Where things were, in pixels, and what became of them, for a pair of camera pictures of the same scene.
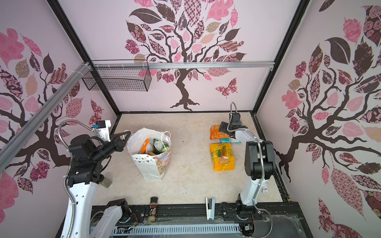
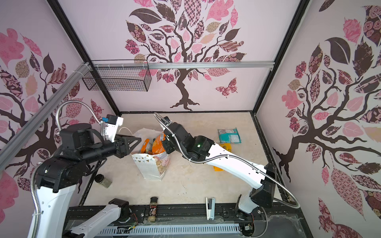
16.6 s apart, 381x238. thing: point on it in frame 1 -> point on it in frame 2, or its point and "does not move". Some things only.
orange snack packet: x=215 y=134 -> x=158 y=147
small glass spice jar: x=106 y=182 does not move
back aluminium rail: x=185 y=65 does not move
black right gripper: x=225 y=127 -> x=167 y=148
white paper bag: x=154 y=166 does not move
